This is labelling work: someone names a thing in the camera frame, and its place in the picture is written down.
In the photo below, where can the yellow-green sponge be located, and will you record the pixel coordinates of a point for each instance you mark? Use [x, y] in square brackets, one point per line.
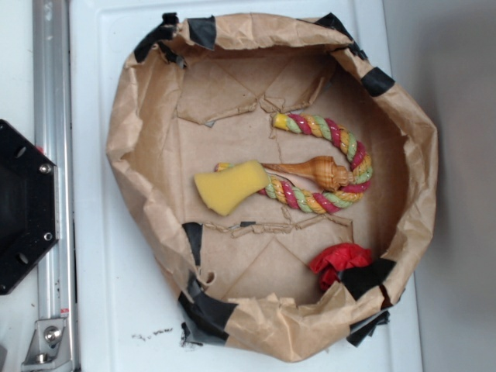
[224, 190]

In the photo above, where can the brown paper-lined bin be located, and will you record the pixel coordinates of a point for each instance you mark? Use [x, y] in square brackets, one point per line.
[199, 96]

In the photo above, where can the orange spiral seashell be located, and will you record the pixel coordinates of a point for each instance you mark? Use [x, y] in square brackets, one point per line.
[322, 170]

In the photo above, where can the crumpled red plastic piece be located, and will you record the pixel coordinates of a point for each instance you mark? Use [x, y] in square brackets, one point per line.
[337, 258]

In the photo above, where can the multicolour twisted rope toy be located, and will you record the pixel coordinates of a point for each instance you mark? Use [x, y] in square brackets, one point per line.
[302, 194]

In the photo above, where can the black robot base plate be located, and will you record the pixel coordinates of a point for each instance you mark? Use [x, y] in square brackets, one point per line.
[28, 207]

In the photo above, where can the aluminium extrusion rail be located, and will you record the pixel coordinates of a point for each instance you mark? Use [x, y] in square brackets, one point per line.
[57, 295]

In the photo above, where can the metal corner bracket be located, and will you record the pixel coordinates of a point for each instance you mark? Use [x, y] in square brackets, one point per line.
[49, 349]

